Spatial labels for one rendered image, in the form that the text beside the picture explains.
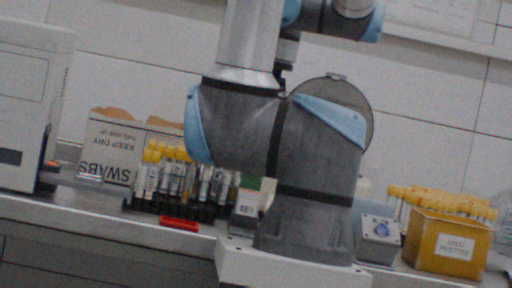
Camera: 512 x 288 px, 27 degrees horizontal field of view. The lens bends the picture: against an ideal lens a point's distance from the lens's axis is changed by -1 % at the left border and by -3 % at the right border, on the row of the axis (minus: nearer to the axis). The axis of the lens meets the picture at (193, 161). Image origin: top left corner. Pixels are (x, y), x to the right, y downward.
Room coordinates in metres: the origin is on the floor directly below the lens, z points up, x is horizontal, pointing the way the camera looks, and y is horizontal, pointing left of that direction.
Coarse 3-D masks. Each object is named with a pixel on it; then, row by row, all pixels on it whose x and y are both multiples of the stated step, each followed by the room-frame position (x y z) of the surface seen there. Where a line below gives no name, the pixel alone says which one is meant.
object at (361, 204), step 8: (360, 200) 2.02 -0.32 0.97; (368, 200) 2.02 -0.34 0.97; (376, 200) 2.03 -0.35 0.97; (352, 208) 2.02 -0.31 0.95; (360, 208) 2.02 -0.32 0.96; (368, 208) 2.02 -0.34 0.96; (376, 208) 2.02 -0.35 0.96; (384, 208) 2.02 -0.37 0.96; (392, 208) 2.02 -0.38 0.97; (352, 216) 2.02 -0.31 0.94; (360, 216) 2.02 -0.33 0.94; (384, 216) 2.02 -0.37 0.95; (392, 216) 2.02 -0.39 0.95; (352, 224) 2.02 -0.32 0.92; (352, 232) 2.02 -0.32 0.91
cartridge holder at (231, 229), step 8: (232, 216) 1.93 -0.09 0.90; (240, 216) 1.93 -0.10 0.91; (248, 216) 1.93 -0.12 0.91; (232, 224) 1.93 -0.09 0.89; (240, 224) 1.93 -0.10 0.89; (248, 224) 1.93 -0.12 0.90; (256, 224) 1.93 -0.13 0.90; (232, 232) 1.92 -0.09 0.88; (240, 232) 1.92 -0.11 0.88; (248, 232) 1.92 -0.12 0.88
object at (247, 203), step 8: (240, 192) 1.95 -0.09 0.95; (248, 192) 1.95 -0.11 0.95; (256, 192) 1.97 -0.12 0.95; (240, 200) 1.94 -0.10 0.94; (248, 200) 1.94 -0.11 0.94; (256, 200) 1.94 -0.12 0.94; (240, 208) 1.94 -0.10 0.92; (248, 208) 1.94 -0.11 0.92; (256, 208) 1.94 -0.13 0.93; (256, 216) 1.94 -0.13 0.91
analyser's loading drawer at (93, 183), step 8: (104, 168) 1.91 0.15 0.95; (40, 176) 1.89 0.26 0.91; (48, 176) 1.89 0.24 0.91; (56, 176) 1.91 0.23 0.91; (64, 176) 1.93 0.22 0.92; (80, 176) 1.89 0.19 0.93; (88, 176) 1.95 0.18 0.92; (96, 176) 1.95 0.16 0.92; (104, 176) 1.93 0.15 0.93; (56, 184) 1.89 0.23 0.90; (64, 184) 1.89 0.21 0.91; (72, 184) 1.89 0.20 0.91; (80, 184) 1.89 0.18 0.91; (88, 184) 1.89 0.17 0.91; (96, 184) 1.90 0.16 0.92; (104, 184) 1.94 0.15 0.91; (96, 192) 1.89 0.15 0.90; (104, 192) 1.90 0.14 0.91; (112, 192) 1.89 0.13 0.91; (120, 192) 1.89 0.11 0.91; (128, 192) 1.90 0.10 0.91; (128, 200) 1.89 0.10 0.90
